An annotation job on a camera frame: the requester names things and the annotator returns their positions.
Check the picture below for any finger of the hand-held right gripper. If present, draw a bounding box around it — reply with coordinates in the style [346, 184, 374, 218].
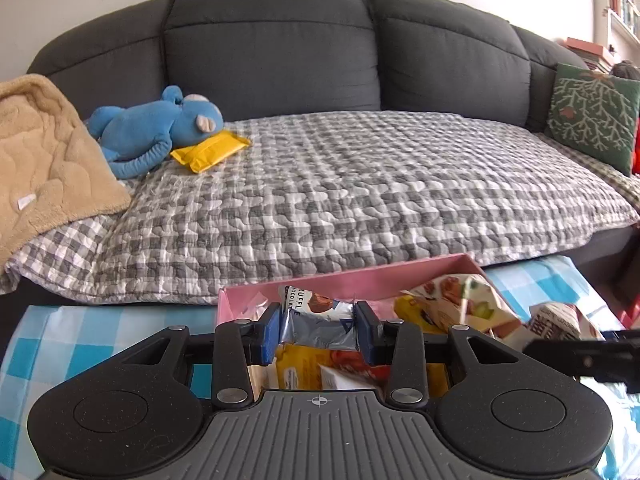
[522, 337, 640, 395]

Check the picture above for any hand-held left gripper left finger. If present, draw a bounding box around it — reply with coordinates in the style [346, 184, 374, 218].
[120, 302, 283, 410]

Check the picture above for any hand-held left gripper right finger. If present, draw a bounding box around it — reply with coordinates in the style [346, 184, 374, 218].
[352, 302, 522, 409]

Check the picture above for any clear white snack packet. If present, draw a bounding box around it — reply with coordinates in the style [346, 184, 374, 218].
[242, 292, 274, 322]

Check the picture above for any silver blue chocolate packet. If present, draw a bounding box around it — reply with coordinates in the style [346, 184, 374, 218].
[277, 285, 357, 352]

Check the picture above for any white nut snack packet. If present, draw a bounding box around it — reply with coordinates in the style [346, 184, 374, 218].
[527, 301, 606, 344]

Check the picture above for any pink cardboard box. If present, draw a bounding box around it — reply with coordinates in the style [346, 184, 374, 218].
[216, 253, 527, 402]

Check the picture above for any grey checked quilt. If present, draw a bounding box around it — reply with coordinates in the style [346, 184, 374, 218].
[0, 110, 640, 307]

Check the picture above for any yellow packet beside plush toy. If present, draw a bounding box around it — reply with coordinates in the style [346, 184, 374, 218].
[170, 130, 252, 175]

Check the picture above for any blue checked tablecloth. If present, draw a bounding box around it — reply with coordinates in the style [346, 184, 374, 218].
[0, 255, 640, 480]

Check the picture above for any blue plush toy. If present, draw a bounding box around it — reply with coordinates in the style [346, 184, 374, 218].
[87, 85, 225, 180]

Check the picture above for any green branch-print pillow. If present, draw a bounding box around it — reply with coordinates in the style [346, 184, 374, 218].
[544, 63, 640, 177]

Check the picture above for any dark grey sofa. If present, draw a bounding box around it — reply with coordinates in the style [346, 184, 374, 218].
[0, 0, 640, 311]

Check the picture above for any beige fleece blanket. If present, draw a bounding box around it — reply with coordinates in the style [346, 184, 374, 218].
[0, 74, 132, 269]

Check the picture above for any dark grey cloth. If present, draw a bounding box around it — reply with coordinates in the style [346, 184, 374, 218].
[612, 60, 640, 82]

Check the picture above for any stack of books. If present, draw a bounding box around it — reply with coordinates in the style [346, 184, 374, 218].
[565, 36, 616, 74]

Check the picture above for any wall bookshelf with books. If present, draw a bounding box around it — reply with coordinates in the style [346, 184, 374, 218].
[602, 0, 640, 41]

